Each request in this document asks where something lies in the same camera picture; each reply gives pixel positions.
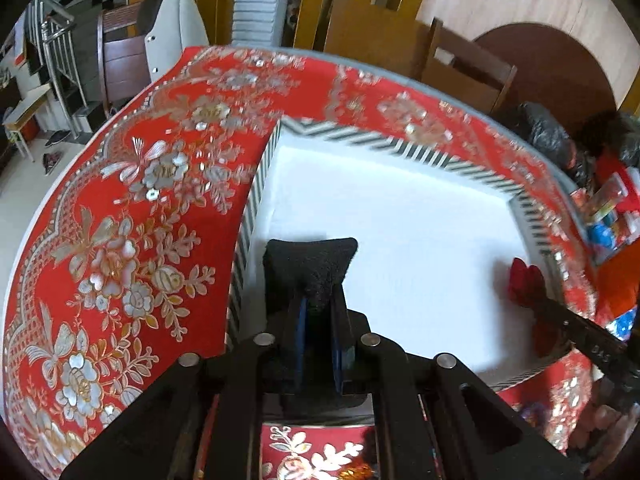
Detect black cloth hair accessory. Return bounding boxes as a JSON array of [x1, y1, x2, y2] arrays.
[[262, 237, 358, 396]]

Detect red velvet bow clip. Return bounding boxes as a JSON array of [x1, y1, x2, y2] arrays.
[[508, 258, 562, 358]]

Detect striped white tray box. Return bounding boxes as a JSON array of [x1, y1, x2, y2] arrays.
[[229, 117, 570, 391]]

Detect black plastic bag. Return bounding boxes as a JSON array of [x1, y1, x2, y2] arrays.
[[513, 102, 594, 188]]

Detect round dark wooden tabletop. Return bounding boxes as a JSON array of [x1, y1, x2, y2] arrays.
[[475, 23, 617, 134]]

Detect dark wooden chair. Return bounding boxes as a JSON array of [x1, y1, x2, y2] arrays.
[[421, 18, 518, 115]]

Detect brown wooden chair back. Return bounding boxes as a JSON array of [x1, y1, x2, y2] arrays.
[[323, 0, 430, 80]]

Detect small white side table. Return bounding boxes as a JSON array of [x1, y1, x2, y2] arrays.
[[2, 84, 52, 162]]

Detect white cushioned chair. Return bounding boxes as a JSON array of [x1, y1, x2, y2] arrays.
[[137, 0, 209, 82]]

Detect metal stair railing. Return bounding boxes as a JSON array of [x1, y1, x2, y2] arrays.
[[26, 0, 89, 140]]

